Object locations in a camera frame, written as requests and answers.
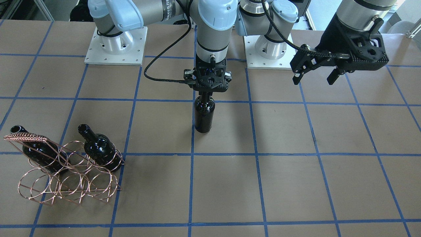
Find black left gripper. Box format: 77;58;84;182
290;15;389;85

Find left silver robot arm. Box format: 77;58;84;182
235;0;396;85

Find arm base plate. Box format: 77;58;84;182
243;36;296;70
84;27;148;66

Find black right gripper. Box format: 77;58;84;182
184;56;232;92

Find dark wine bottle in basket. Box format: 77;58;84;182
78;123;122;171

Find copper wire wine basket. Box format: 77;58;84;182
4;132;124;205

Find dark wine bottle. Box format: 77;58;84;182
194;92;216;133
78;123;122;171

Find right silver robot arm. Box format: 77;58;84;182
85;0;238;93

